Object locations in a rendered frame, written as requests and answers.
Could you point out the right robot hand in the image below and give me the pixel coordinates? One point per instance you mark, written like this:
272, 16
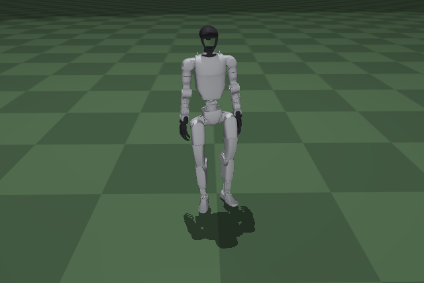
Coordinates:
183, 128

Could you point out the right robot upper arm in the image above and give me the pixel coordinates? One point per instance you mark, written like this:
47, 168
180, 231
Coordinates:
187, 66

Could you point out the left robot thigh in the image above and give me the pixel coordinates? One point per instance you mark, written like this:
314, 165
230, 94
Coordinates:
230, 137

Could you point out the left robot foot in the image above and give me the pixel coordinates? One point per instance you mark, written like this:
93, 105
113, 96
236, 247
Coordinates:
229, 199

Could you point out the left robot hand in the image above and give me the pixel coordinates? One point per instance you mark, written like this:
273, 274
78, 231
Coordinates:
239, 122

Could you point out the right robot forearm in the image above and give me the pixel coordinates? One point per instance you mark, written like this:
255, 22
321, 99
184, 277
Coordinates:
184, 108

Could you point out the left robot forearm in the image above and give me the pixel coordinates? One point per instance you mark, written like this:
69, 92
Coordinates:
236, 102

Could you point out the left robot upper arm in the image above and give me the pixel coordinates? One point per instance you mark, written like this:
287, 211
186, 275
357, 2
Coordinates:
233, 86

